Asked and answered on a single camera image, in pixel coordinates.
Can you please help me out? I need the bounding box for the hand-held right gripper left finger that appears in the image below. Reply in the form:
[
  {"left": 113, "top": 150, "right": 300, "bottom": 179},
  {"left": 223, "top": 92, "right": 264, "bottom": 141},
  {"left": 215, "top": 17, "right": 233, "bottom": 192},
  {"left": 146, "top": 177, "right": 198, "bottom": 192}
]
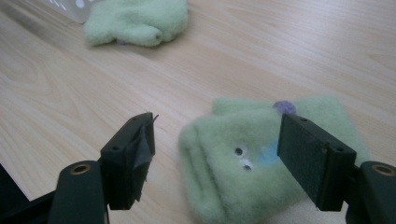
[{"left": 48, "top": 112, "right": 160, "bottom": 224}]

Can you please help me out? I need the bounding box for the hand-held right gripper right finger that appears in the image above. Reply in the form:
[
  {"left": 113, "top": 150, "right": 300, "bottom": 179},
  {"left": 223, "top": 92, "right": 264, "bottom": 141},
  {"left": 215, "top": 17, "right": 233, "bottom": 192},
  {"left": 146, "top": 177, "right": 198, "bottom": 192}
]
[{"left": 276, "top": 113, "right": 396, "bottom": 224}]

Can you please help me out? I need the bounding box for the green fleece mitten with eyes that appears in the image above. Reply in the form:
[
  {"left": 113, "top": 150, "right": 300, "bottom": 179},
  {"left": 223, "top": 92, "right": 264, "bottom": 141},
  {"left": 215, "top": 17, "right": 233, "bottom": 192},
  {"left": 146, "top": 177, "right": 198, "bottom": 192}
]
[{"left": 177, "top": 95, "right": 372, "bottom": 224}]

